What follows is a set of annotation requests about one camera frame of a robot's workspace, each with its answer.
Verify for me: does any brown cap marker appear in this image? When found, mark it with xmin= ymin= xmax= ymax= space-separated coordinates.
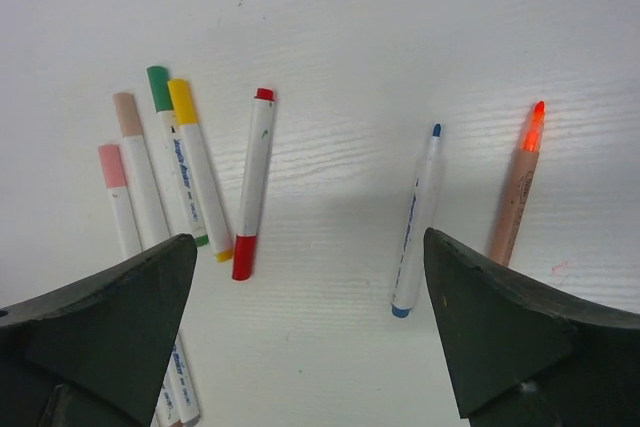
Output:
xmin=156 ymin=375 xmax=183 ymax=427

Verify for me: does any green cap marker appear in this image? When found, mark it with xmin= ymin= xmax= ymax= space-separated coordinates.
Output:
xmin=146 ymin=65 xmax=209 ymax=247

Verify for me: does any pink cap marker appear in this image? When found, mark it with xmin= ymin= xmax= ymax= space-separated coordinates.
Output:
xmin=98 ymin=144 xmax=142 ymax=259

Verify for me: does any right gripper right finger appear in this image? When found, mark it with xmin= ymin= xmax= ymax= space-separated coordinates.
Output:
xmin=423 ymin=228 xmax=639 ymax=426

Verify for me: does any grey cap marker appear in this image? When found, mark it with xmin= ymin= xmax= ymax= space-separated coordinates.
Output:
xmin=169 ymin=335 xmax=201 ymax=426

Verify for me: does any blue cap marker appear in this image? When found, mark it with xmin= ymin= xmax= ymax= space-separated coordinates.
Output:
xmin=391 ymin=123 xmax=444 ymax=319

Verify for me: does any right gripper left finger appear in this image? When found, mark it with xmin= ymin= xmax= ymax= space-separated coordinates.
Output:
xmin=1 ymin=234 xmax=197 ymax=426

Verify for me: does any orange highlighter pen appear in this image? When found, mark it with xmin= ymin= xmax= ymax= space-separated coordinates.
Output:
xmin=489 ymin=100 xmax=546 ymax=267

